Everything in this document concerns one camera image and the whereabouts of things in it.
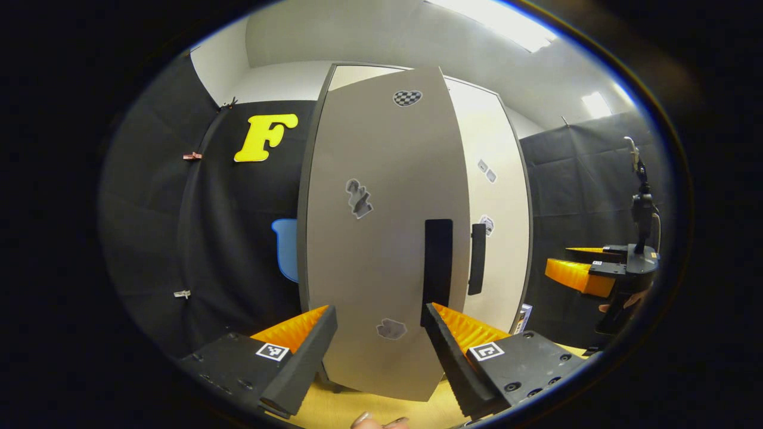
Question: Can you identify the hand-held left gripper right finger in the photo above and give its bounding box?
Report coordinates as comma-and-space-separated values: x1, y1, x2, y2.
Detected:
422, 303, 588, 419

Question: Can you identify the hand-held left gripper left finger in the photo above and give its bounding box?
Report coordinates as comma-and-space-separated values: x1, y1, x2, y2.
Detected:
179, 305, 338, 418

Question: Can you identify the cabinet door with cube sticker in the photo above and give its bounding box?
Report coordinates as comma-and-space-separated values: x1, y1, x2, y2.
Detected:
444, 77, 533, 334

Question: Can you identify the cabinet door with checkered sticker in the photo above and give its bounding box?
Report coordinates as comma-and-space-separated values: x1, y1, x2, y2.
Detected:
298, 66, 472, 403

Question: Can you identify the grey wooden cabinet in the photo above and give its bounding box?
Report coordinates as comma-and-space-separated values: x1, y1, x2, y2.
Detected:
297, 63, 534, 395

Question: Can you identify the fluorescent ceiling light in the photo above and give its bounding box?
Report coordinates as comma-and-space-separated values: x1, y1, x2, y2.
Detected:
426, 0, 558, 53
581, 91, 613, 119

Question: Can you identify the black door handle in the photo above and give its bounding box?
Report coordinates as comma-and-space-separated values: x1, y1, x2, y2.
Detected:
468, 223, 486, 297
420, 219, 454, 327

